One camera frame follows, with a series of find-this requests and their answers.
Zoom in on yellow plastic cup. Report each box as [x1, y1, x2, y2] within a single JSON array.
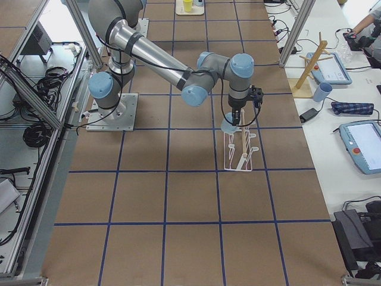
[[182, 0, 193, 13]]

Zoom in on cream plastic tray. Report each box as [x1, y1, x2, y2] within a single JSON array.
[[176, 0, 205, 16]]

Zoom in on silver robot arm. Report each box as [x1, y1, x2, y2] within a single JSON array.
[[88, 1, 254, 126]]

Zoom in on wooden mug tree stand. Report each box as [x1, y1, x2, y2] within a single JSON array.
[[289, 33, 333, 98]]

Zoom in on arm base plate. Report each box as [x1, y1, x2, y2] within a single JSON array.
[[135, 18, 149, 37], [85, 93, 139, 132]]

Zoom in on blue teach pendant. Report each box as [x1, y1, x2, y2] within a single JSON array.
[[311, 52, 352, 85], [339, 120, 380, 175]]

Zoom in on black power adapter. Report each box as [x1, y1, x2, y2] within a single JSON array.
[[299, 108, 319, 123]]

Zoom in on light blue ikea cup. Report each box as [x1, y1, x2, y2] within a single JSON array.
[[221, 112, 241, 135]]

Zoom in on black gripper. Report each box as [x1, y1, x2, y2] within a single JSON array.
[[228, 100, 246, 125]]

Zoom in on blue teach pendant near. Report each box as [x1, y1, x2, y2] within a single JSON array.
[[339, 120, 380, 175]]

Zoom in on white wire cup rack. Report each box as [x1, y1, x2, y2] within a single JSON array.
[[223, 126, 259, 172]]

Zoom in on blue teach pendant far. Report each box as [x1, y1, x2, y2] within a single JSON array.
[[311, 52, 352, 85]]

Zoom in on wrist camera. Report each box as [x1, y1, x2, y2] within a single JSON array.
[[248, 85, 264, 110]]

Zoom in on aluminium frame post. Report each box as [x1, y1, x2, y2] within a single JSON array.
[[279, 0, 315, 67]]

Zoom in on blue plaid pencil case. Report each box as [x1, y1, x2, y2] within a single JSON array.
[[331, 102, 374, 115]]

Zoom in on blue cup on desk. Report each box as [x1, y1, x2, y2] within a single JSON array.
[[313, 82, 333, 102]]

